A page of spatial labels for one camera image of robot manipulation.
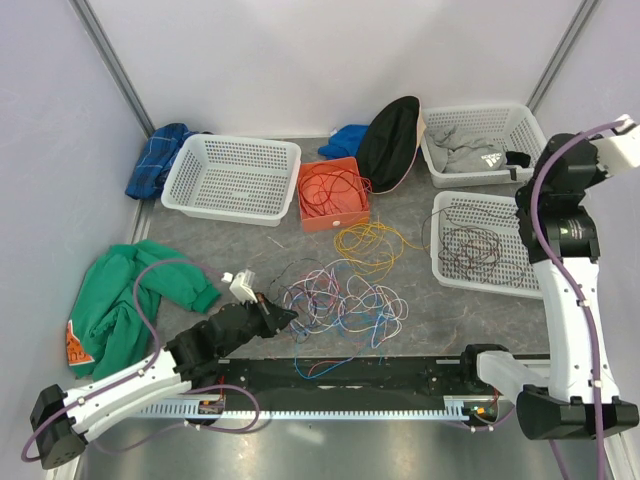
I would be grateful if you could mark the left white plastic basket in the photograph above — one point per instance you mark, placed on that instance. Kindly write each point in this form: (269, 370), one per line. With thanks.
(233, 179)

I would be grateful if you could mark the bright blue cloth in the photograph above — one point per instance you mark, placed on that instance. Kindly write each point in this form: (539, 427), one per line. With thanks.
(344, 142)

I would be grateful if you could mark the black bucket hat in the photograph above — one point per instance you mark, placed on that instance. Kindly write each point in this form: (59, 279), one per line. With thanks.
(390, 144)

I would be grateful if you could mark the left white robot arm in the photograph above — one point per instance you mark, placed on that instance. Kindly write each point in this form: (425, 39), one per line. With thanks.
(65, 422)

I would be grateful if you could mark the slotted cable duct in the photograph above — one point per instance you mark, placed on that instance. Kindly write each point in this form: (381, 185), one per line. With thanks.
(326, 404)

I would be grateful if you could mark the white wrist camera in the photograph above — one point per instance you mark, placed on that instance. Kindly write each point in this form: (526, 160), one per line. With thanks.
(241, 285)
(620, 152)

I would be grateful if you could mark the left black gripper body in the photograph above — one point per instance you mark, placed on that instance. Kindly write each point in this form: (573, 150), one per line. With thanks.
(259, 322)

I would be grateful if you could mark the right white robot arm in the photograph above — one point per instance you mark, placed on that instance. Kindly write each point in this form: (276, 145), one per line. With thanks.
(579, 399)

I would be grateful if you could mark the blue plaid cloth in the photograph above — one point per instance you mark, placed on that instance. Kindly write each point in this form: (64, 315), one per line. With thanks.
(156, 160)

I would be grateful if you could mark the far right white basket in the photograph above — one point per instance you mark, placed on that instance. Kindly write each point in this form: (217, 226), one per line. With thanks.
(511, 124)

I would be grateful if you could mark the near right white basket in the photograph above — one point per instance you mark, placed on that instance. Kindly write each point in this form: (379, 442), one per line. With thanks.
(475, 245)

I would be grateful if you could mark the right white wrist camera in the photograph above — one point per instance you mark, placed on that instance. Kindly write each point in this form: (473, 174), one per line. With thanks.
(620, 152)

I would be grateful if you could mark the orange square box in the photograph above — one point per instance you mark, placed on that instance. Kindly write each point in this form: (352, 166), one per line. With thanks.
(332, 194)

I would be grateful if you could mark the grey adidas garment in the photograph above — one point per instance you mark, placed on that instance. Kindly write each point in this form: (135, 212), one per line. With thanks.
(458, 156)

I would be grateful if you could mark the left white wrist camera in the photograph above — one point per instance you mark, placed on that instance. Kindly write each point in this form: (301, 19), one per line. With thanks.
(241, 285)

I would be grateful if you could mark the green shirt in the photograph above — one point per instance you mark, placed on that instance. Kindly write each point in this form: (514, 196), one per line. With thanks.
(105, 332)

